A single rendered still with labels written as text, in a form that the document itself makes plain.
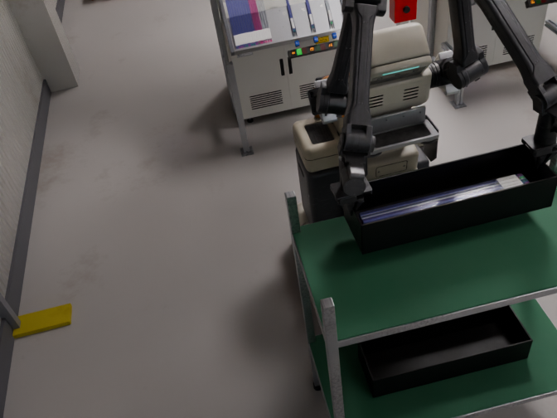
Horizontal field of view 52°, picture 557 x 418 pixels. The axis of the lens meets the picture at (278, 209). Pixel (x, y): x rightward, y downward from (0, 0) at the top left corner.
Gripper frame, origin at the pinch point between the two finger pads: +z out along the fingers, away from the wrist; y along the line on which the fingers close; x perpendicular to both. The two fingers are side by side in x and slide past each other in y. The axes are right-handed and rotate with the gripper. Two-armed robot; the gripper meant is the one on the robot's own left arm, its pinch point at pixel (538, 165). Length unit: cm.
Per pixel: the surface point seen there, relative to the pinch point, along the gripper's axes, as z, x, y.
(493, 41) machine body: 85, 214, 111
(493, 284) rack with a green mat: 15.0, -25.5, -25.5
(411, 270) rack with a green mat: 14.8, -13.8, -44.1
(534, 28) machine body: 81, 214, 140
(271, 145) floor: 108, 190, -54
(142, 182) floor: 108, 183, -140
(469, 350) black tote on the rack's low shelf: 74, -9, -18
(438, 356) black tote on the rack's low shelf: 74, -8, -29
